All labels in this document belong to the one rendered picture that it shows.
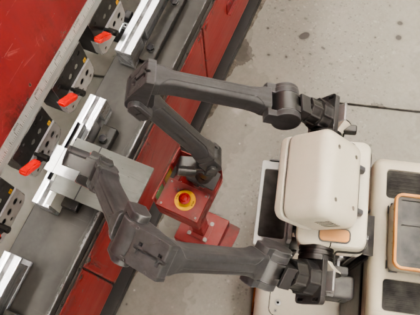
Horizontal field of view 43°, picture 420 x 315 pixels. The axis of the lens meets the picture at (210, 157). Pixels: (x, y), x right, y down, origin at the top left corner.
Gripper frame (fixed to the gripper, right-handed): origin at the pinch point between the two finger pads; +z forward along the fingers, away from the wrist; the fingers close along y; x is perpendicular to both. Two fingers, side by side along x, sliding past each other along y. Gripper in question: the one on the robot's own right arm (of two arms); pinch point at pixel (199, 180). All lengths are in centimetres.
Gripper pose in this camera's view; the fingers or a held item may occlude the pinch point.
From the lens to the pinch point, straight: 188.5
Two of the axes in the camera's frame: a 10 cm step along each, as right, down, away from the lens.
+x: -4.3, 8.5, -3.0
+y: -8.9, -4.6, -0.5
